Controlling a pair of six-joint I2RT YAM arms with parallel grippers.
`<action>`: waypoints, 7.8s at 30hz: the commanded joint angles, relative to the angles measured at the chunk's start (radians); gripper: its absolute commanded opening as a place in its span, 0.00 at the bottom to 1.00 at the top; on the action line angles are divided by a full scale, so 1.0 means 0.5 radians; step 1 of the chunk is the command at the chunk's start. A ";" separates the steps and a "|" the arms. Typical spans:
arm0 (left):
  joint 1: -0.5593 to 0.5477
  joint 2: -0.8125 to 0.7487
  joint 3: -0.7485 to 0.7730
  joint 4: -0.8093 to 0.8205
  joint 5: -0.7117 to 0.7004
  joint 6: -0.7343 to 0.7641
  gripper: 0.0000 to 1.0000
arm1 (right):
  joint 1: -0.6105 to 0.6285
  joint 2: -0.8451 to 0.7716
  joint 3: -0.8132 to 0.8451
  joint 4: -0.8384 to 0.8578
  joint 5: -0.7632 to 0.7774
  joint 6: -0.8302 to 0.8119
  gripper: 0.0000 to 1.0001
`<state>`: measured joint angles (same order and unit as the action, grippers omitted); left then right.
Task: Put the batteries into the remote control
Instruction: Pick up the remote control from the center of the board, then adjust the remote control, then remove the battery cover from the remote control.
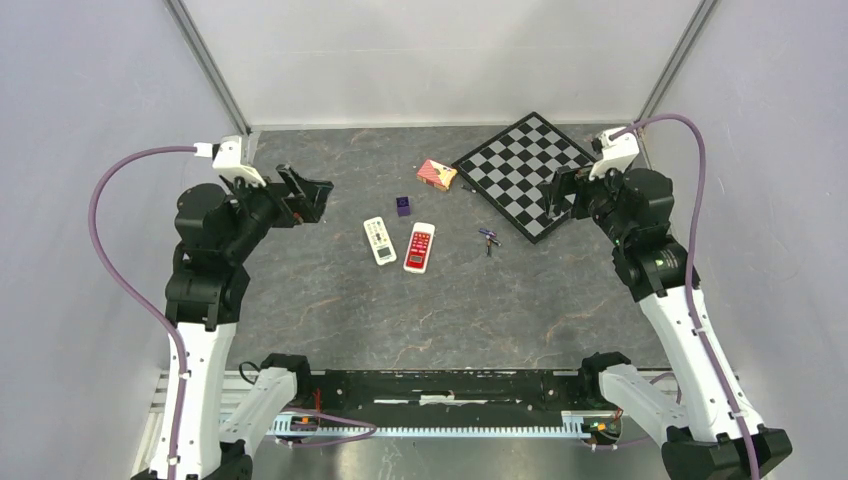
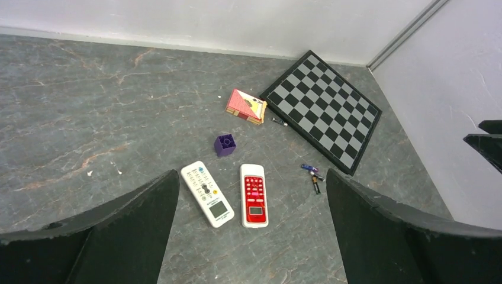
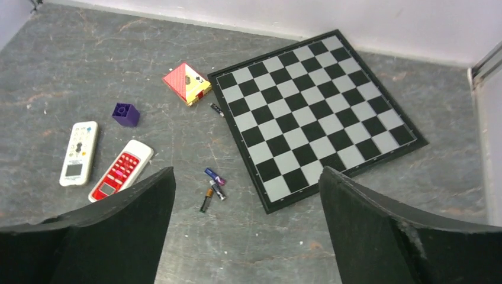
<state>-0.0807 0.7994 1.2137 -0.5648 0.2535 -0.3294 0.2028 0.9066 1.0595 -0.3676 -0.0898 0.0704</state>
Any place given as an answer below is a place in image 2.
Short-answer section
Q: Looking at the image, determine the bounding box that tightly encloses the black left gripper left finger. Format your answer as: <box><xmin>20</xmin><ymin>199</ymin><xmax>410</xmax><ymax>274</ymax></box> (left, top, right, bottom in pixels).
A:
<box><xmin>1</xmin><ymin>170</ymin><xmax>180</xmax><ymax>283</ymax></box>

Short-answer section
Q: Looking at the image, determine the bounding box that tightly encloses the purple plastic block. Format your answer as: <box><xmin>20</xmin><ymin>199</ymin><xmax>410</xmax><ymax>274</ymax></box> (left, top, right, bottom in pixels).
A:
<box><xmin>214</xmin><ymin>134</ymin><xmax>236</xmax><ymax>157</ymax></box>

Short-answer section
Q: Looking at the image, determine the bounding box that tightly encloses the black and white chessboard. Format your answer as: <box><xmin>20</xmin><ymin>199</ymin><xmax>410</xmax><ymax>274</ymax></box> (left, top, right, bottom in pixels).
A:
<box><xmin>259</xmin><ymin>50</ymin><xmax>382</xmax><ymax>176</ymax></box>

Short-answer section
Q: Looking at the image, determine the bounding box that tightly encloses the purple battery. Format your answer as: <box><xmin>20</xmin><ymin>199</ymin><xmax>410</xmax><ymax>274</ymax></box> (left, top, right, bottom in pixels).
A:
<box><xmin>301</xmin><ymin>164</ymin><xmax>318</xmax><ymax>173</ymax></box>

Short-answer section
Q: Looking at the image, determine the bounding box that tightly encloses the silver black battery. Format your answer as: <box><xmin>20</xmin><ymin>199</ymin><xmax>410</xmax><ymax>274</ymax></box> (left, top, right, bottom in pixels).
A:
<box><xmin>309</xmin><ymin>171</ymin><xmax>325</xmax><ymax>182</ymax></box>

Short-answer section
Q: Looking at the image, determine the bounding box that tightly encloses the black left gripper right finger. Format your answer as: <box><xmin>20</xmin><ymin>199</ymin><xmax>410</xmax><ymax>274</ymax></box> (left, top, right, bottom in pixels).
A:
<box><xmin>326</xmin><ymin>169</ymin><xmax>501</xmax><ymax>283</ymax></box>

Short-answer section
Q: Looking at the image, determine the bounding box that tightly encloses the red and white remote control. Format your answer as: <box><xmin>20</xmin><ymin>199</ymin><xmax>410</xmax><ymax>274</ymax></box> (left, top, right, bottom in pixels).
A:
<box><xmin>240</xmin><ymin>164</ymin><xmax>269</xmax><ymax>228</ymax></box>

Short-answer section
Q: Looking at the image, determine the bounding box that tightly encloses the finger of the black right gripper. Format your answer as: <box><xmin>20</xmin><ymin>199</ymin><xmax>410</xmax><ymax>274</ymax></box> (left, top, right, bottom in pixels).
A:
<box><xmin>478</xmin><ymin>120</ymin><xmax>502</xmax><ymax>134</ymax></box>
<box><xmin>464</xmin><ymin>134</ymin><xmax>501</xmax><ymax>173</ymax></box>

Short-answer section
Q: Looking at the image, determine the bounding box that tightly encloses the lone black battery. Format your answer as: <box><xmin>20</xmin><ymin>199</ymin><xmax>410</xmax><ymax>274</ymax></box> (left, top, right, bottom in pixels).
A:
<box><xmin>272</xmin><ymin>118</ymin><xmax>288</xmax><ymax>127</ymax></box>

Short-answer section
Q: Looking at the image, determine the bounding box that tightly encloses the red playing card box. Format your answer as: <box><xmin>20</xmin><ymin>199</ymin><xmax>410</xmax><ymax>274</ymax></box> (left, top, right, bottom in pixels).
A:
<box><xmin>225</xmin><ymin>89</ymin><xmax>268</xmax><ymax>125</ymax></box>

